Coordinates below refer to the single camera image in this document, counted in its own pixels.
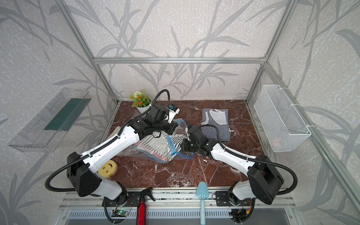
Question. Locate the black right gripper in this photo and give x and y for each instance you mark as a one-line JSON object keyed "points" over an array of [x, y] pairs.
{"points": [[183, 147]]}

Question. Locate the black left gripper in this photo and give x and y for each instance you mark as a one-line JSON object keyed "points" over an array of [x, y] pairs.
{"points": [[173, 126]]}

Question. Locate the clear vacuum bag blue zipper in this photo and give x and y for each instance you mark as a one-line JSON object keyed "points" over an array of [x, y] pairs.
{"points": [[131, 151]]}

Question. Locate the black striped garment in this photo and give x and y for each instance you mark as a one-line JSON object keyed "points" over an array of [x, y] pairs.
{"points": [[164, 148]]}

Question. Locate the blue striped tank top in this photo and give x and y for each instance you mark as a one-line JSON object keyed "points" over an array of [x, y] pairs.
{"points": [[220, 119]]}

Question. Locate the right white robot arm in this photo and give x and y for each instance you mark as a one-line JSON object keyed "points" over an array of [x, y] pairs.
{"points": [[263, 179]]}

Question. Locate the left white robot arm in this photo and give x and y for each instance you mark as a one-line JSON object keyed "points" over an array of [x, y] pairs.
{"points": [[82, 169]]}

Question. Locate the white pot with plant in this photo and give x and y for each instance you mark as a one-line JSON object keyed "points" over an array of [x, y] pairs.
{"points": [[141, 100]]}

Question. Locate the light blue garden trowel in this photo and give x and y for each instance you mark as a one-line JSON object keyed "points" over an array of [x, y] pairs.
{"points": [[202, 192]]}

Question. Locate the yellow smiley sponge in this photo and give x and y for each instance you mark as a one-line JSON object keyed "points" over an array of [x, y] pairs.
{"points": [[109, 169]]}

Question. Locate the red spray bottle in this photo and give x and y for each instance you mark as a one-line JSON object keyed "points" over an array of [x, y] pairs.
{"points": [[142, 208]]}

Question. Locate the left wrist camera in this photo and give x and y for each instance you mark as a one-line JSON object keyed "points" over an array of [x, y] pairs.
{"points": [[173, 111]]}

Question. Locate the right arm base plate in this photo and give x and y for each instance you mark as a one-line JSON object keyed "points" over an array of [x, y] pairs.
{"points": [[222, 199]]}

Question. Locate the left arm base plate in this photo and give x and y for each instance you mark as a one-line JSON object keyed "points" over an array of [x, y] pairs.
{"points": [[128, 199]]}

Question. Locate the white wire wall basket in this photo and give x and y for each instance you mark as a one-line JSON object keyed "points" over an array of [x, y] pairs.
{"points": [[281, 122]]}

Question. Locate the clear plastic wall shelf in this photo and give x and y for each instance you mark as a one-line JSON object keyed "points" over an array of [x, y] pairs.
{"points": [[48, 128]]}

